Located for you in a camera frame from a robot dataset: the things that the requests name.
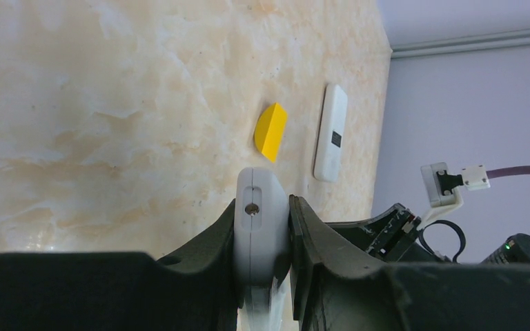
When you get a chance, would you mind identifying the white remote with buttons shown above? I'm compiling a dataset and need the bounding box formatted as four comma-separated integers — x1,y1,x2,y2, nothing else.
233,168,291,330

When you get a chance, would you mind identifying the yellow block centre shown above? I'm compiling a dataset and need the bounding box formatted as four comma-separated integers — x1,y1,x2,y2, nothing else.
253,103,288,163

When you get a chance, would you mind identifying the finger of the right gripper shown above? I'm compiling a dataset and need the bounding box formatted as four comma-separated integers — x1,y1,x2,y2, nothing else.
328,203,407,256

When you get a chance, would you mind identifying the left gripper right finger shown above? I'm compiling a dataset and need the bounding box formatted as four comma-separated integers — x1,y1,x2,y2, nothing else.
289,195,530,330

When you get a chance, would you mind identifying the white remote control back up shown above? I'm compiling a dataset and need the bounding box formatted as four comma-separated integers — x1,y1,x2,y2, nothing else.
313,83,348,183

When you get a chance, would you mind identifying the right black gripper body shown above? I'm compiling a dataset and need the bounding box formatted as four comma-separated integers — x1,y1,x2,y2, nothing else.
367,205,450,263

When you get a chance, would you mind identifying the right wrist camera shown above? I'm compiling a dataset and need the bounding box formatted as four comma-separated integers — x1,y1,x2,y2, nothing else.
418,162,491,230

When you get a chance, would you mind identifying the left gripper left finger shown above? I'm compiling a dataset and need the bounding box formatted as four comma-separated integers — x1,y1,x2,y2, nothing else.
0,204,238,330

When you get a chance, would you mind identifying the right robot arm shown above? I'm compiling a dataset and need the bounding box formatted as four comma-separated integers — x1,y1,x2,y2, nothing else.
329,203,530,264

